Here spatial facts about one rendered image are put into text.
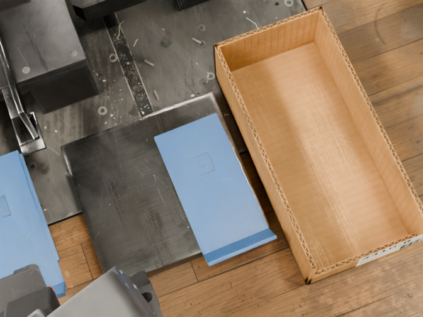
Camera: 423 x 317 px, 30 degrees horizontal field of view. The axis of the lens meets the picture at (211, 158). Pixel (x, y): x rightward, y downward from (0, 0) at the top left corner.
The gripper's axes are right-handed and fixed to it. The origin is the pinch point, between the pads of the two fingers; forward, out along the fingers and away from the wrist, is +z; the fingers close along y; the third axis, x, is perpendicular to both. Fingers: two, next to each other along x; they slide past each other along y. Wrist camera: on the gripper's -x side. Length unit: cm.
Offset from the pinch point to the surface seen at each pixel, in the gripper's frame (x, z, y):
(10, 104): -4.5, 11.5, 15.9
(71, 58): -11.6, 12.5, 18.0
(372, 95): -40.2, 12.5, 3.3
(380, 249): -32.3, 1.9, -8.9
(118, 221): -10.0, 10.1, 1.4
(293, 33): -34.2, 13.3, 12.5
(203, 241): -17.0, 6.8, -2.9
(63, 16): -12.5, 15.0, 22.2
